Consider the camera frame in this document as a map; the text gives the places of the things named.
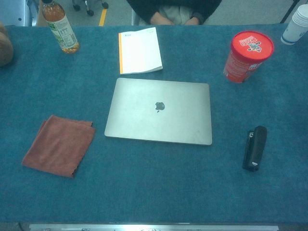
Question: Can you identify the stack of white paper cups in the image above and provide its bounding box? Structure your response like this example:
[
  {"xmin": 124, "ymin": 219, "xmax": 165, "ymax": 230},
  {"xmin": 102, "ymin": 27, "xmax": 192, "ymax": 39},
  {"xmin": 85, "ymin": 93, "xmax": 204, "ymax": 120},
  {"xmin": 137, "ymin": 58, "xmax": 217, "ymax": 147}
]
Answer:
[{"xmin": 280, "ymin": 4, "xmax": 308, "ymax": 46}]

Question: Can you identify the silver metal rail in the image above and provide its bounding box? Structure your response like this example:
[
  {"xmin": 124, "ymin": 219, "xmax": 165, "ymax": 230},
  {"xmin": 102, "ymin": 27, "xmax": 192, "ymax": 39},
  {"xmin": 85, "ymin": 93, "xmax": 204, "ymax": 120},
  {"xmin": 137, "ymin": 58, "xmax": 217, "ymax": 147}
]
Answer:
[{"xmin": 28, "ymin": 223, "xmax": 280, "ymax": 231}]

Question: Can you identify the teal tablecloth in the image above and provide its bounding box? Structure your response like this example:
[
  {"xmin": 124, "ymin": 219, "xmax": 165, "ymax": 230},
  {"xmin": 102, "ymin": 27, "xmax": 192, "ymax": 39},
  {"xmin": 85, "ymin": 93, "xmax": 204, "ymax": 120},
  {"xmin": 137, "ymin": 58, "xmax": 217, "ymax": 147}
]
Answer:
[{"xmin": 0, "ymin": 23, "xmax": 308, "ymax": 223}]

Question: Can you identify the white notebook orange spine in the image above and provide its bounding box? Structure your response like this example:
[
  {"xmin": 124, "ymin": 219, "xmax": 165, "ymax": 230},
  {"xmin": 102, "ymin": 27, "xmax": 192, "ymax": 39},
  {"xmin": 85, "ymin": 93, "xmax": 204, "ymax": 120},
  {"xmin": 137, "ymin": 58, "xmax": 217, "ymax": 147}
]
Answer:
[{"xmin": 118, "ymin": 26, "xmax": 163, "ymax": 75}]

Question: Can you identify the brown rounded plush object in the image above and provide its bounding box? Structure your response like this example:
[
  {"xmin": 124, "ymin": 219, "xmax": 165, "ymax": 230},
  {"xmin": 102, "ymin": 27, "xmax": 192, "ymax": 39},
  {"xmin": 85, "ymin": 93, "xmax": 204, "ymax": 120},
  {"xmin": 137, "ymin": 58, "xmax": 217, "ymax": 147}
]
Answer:
[{"xmin": 0, "ymin": 20, "xmax": 14, "ymax": 67}]

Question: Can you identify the rust brown folded cloth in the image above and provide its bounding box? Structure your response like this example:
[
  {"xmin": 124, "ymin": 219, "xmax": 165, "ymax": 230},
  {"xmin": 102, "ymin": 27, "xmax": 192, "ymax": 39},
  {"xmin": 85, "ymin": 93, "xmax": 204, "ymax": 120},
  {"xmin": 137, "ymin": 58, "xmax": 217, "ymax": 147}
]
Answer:
[{"xmin": 21, "ymin": 115, "xmax": 96, "ymax": 179}]

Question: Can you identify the red cylindrical snack canister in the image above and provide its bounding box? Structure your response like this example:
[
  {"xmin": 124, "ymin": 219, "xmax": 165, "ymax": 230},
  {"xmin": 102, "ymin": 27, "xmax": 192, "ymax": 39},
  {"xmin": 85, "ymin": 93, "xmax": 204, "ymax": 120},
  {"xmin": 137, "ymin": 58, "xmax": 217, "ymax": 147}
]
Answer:
[{"xmin": 223, "ymin": 30, "xmax": 275, "ymax": 84}]

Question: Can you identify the black stapler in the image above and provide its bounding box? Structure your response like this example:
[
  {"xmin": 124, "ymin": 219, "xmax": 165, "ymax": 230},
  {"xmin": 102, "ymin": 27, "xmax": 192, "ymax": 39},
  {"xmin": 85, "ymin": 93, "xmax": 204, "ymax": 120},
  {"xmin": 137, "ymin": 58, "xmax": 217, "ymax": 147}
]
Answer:
[{"xmin": 242, "ymin": 125, "xmax": 268, "ymax": 171}]

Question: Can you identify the amber tea bottle green label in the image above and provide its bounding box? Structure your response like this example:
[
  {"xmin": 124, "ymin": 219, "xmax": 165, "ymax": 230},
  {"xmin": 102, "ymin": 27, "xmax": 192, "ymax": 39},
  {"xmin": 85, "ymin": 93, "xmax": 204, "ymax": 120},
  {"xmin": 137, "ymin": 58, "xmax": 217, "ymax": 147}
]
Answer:
[{"xmin": 41, "ymin": 0, "xmax": 80, "ymax": 54}]

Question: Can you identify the person in dark clothes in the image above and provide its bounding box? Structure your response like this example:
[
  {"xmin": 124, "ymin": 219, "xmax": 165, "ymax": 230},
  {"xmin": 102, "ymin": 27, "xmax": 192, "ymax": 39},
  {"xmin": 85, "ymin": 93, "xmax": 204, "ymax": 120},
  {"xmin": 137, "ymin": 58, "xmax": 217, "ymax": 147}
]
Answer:
[{"xmin": 125, "ymin": 0, "xmax": 222, "ymax": 26}]

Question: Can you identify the silver laptop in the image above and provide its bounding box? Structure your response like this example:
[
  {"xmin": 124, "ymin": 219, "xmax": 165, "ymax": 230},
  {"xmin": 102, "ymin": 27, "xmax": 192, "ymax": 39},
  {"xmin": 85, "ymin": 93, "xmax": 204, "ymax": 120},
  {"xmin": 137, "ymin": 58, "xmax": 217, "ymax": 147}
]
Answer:
[{"xmin": 104, "ymin": 77, "xmax": 213, "ymax": 146}]

